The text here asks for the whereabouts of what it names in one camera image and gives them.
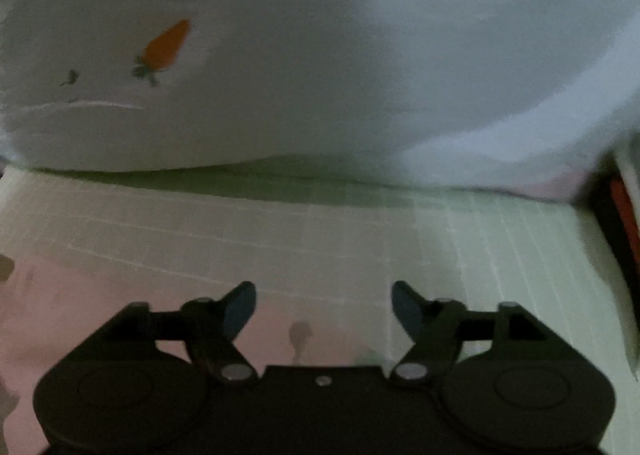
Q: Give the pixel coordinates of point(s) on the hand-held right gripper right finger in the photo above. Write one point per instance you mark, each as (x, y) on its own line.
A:
(409, 307)

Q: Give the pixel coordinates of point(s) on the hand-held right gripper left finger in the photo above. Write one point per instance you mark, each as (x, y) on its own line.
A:
(239, 307)

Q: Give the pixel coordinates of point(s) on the pale pink beige garment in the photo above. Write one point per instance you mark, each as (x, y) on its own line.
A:
(75, 305)

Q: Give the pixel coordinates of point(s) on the red object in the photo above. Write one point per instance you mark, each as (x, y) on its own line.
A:
(625, 215)

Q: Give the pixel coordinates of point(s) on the carrot print light blue duvet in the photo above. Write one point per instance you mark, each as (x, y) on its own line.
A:
(325, 60)

